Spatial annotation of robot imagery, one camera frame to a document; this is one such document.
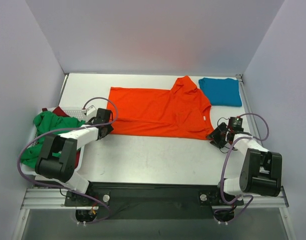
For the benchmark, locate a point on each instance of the white perforated plastic basket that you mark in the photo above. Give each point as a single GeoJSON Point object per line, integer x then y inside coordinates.
{"type": "Point", "coordinates": [72, 112]}

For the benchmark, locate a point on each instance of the green t-shirt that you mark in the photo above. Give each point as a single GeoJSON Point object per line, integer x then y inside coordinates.
{"type": "Point", "coordinates": [44, 122]}

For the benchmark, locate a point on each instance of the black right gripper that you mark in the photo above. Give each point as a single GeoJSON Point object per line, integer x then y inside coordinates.
{"type": "Point", "coordinates": [218, 135]}

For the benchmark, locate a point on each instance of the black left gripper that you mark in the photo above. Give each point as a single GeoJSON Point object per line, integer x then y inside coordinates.
{"type": "Point", "coordinates": [106, 128]}

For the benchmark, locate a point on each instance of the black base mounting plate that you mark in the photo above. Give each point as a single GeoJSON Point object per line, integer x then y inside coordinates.
{"type": "Point", "coordinates": [133, 201]}

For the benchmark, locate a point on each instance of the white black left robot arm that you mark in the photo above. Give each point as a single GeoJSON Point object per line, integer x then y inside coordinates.
{"type": "Point", "coordinates": [57, 158]}

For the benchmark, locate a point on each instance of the folded blue t-shirt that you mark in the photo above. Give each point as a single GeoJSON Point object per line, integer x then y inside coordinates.
{"type": "Point", "coordinates": [221, 92]}

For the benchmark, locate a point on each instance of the dark red t-shirt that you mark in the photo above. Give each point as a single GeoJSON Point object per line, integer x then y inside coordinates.
{"type": "Point", "coordinates": [57, 111]}

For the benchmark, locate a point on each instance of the orange t-shirt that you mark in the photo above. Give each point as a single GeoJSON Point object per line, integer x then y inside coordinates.
{"type": "Point", "coordinates": [180, 112]}

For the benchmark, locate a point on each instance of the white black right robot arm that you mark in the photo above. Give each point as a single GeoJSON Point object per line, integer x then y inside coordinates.
{"type": "Point", "coordinates": [261, 172]}

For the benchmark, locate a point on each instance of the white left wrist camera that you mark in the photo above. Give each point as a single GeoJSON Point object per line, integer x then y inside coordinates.
{"type": "Point", "coordinates": [90, 110]}

